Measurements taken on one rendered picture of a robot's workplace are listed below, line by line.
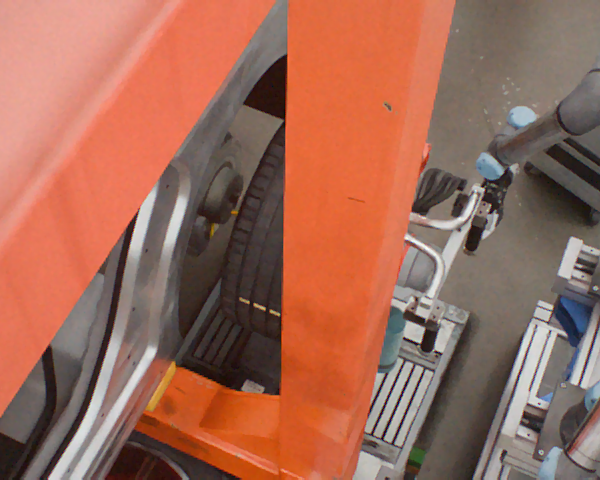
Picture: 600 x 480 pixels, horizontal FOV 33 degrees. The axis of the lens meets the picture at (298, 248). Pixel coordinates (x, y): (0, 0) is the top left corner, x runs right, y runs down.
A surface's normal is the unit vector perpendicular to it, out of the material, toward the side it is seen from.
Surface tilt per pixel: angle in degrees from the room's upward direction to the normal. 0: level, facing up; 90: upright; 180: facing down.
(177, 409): 0
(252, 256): 54
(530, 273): 0
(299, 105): 90
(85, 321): 7
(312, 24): 90
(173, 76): 90
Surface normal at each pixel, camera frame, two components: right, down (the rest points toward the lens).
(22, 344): 0.91, 0.37
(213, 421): -0.51, -0.64
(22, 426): 0.02, -0.52
